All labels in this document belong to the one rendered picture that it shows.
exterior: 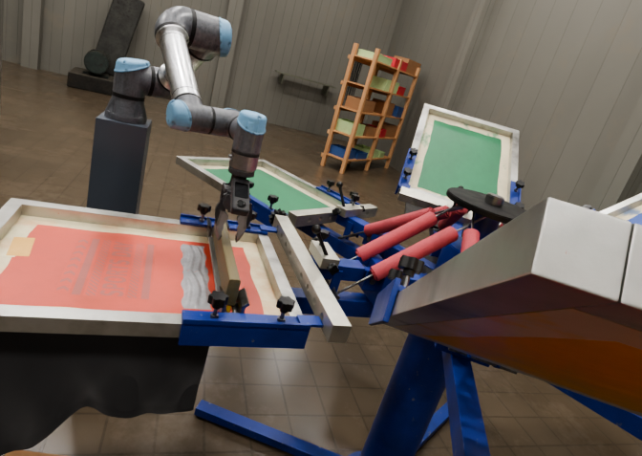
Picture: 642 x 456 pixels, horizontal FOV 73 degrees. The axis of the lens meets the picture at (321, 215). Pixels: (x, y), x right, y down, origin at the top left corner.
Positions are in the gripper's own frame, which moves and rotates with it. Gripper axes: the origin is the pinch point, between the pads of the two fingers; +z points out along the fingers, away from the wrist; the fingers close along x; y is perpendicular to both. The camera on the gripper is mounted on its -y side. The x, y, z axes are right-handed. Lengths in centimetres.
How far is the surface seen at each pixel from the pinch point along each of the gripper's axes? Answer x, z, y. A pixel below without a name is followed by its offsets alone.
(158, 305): 16.4, 12.4, -17.0
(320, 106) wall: -341, 34, 951
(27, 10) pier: 300, -6, 964
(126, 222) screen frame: 27.7, 10.4, 25.7
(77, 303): 33.5, 12.4, -18.2
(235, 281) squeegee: -0.1, 2.3, -20.0
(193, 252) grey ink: 7.3, 11.5, 11.5
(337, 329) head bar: -23.4, 4.9, -33.8
